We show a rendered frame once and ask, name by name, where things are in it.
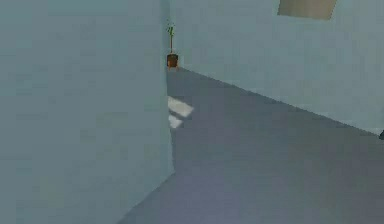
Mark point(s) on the beige framed wall picture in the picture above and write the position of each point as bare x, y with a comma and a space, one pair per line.
306, 8

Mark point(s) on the green plant in brown pot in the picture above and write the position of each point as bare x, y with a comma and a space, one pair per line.
172, 60

